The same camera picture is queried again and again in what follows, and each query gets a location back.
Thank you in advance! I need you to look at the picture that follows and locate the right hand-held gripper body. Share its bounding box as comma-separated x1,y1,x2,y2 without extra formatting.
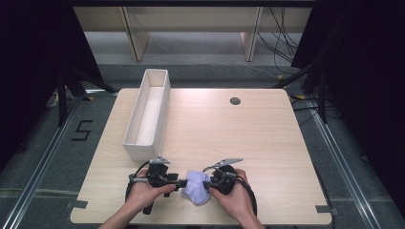
203,157,245,196

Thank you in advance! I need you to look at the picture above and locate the metal floor rail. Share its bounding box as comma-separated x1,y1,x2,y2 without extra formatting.
0,94,86,229
307,98,385,229

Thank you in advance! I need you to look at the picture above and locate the black metal stand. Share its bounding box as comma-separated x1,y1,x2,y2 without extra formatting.
270,61,330,124
56,65,119,128

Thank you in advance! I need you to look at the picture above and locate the white sock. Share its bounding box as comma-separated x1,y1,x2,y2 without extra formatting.
181,169,213,206

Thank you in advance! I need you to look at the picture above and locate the grey tape piece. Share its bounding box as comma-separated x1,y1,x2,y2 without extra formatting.
65,199,89,210
314,204,339,217

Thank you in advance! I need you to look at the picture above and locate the long white box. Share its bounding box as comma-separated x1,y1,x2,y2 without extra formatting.
122,68,172,162

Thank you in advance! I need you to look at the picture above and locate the person's right hand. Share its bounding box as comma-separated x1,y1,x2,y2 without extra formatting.
207,168,253,221

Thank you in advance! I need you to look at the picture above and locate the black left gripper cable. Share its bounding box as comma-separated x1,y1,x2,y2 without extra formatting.
124,160,151,204

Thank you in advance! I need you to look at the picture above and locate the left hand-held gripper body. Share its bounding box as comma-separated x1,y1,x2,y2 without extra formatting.
142,155,179,216

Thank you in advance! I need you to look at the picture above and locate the person's left hand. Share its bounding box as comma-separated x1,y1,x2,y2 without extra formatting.
126,169,177,212

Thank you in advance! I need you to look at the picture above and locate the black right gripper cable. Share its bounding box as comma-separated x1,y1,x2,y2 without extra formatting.
226,171,259,218

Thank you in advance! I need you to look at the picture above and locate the dark curtain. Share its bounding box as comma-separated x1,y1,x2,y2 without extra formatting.
0,0,104,173
290,0,405,204

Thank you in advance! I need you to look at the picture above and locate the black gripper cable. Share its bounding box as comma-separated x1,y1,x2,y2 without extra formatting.
124,160,151,204
226,171,259,218

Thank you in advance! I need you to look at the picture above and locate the light wooden background desk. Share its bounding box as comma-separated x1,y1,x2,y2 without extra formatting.
73,6,313,63

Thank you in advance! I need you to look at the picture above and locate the bundle of black cables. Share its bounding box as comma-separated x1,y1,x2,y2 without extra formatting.
256,6,308,74

